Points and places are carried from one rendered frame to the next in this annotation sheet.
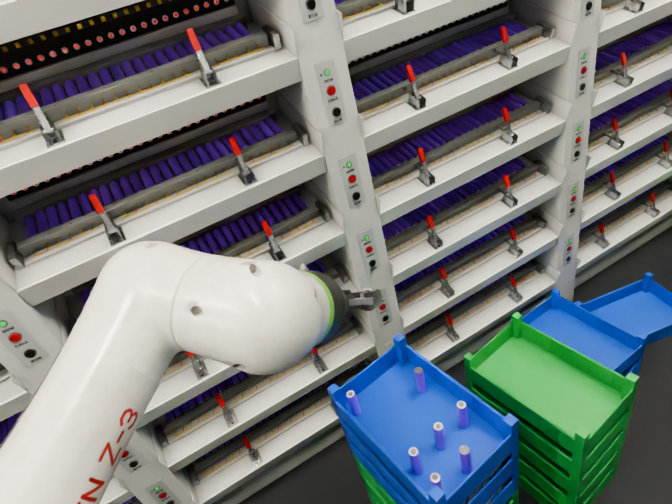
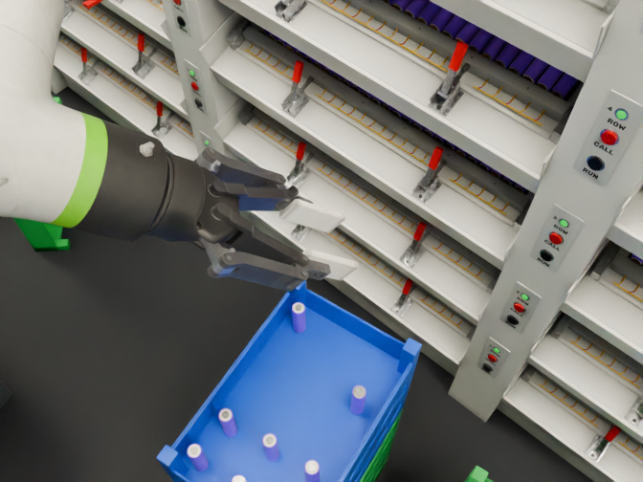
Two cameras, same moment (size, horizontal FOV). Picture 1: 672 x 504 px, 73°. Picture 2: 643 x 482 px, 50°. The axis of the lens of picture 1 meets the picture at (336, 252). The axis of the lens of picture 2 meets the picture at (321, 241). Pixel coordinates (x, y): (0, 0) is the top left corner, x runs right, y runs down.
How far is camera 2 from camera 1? 0.52 m
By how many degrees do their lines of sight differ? 45
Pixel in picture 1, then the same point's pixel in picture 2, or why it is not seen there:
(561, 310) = not seen: outside the picture
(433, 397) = (347, 427)
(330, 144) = (617, 55)
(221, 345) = not seen: outside the picture
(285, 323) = not seen: outside the picture
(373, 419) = (293, 353)
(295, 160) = (555, 17)
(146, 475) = (205, 123)
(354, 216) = (570, 182)
